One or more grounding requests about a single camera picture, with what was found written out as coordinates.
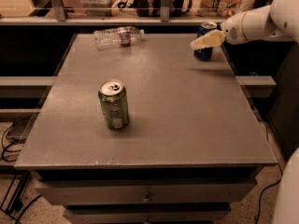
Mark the green soda can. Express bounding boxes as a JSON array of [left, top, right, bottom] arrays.
[[98, 79, 129, 130]]

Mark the clear plastic water bottle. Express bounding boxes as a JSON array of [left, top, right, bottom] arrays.
[[93, 26, 145, 50]]

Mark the lower grey drawer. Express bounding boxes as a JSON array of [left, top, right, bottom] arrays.
[[64, 203, 231, 224]]

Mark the grey drawer cabinet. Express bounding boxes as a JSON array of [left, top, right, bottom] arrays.
[[13, 32, 278, 224]]

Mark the black bag on shelf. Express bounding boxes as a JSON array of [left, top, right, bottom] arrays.
[[131, 0, 192, 17]]

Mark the black floor cables left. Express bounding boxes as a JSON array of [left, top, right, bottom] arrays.
[[0, 117, 43, 224]]

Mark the grey metal shelf rail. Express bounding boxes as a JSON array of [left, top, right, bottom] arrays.
[[0, 0, 226, 27]]

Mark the blue pepsi can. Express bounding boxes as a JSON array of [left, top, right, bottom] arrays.
[[193, 21, 217, 61]]

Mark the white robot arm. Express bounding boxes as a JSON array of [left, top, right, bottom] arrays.
[[190, 0, 299, 50]]

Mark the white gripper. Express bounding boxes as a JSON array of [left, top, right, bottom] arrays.
[[190, 5, 275, 51]]

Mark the grey drawer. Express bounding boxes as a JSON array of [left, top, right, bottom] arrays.
[[64, 203, 231, 224], [36, 178, 256, 206]]

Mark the upper grey drawer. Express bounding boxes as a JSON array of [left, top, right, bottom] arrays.
[[36, 178, 256, 206]]

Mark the black floor cable right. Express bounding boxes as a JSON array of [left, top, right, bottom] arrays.
[[253, 121, 284, 224]]

